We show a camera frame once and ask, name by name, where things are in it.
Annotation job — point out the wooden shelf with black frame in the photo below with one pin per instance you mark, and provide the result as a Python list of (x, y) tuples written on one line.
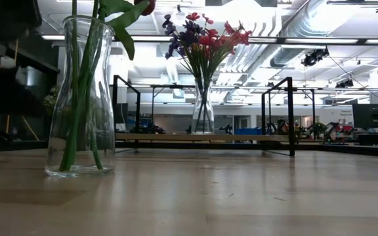
[(208, 137)]

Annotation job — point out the black aluminium table frame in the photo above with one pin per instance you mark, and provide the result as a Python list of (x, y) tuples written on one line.
[(356, 150)]

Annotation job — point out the potted plant with white flowers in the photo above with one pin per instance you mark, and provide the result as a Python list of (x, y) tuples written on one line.
[(51, 100)]

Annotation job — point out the clear glass vase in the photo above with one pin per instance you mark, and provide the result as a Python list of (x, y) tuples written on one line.
[(105, 131), (203, 111)]

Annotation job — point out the black background camera cluster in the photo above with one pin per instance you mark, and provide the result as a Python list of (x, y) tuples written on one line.
[(313, 57)]

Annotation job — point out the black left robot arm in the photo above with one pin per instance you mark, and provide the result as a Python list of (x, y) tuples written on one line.
[(5, 19)]

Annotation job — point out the orange artificial tulip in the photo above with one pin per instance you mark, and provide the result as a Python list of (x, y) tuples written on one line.
[(85, 65)]

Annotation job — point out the maroon artificial tulip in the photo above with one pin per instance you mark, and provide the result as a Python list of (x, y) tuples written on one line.
[(145, 6)]

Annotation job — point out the black computer monitor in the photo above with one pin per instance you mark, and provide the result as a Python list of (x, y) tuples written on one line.
[(372, 114)]

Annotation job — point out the purple artificial flower bunch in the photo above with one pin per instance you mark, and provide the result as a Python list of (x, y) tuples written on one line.
[(179, 36)]

